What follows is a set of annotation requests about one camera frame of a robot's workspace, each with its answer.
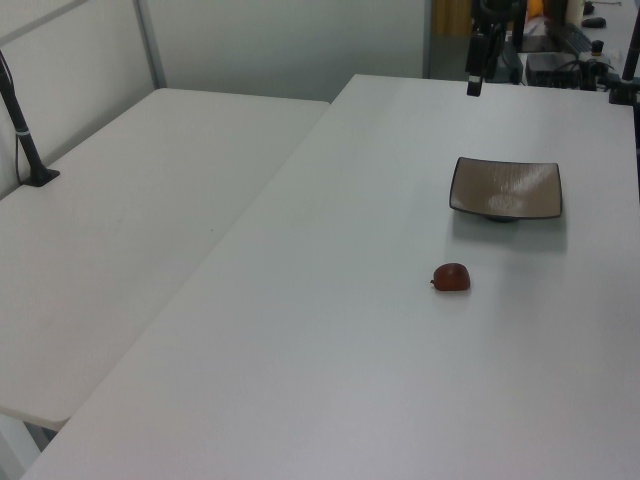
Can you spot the black Franka gripper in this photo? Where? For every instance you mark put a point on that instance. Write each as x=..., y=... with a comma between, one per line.
x=497, y=12

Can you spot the small round reddish-brown food item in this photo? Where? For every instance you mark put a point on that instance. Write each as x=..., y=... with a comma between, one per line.
x=452, y=277

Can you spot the square brown ceramic plate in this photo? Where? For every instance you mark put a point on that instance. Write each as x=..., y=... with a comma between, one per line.
x=505, y=187

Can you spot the black vertical pole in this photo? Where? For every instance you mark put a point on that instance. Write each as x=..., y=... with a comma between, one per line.
x=517, y=55

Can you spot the yellow panel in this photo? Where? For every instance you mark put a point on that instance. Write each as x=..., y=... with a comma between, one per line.
x=447, y=17

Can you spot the black electronics box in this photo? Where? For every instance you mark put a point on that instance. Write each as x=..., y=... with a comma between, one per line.
x=555, y=70

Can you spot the orange object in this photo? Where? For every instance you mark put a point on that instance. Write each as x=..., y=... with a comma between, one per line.
x=535, y=7

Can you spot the black keyboard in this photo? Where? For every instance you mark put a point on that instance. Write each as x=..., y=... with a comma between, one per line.
x=570, y=36

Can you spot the white cylinder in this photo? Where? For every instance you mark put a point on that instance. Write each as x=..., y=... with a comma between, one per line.
x=575, y=10

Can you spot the black computer mouse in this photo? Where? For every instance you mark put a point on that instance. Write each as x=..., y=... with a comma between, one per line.
x=594, y=22

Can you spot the black clamp camera stand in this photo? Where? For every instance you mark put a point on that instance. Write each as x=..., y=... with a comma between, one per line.
x=627, y=70

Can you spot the black camera stand pole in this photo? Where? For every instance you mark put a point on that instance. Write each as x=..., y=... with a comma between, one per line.
x=22, y=135

